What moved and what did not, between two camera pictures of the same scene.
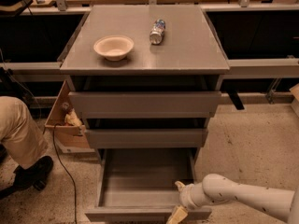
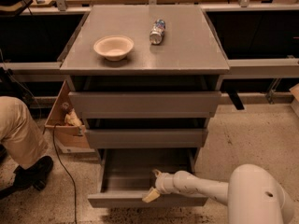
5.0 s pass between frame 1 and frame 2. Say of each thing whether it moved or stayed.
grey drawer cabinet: stayed
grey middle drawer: stayed
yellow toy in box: stayed
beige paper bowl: stayed
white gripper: moved
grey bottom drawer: moved
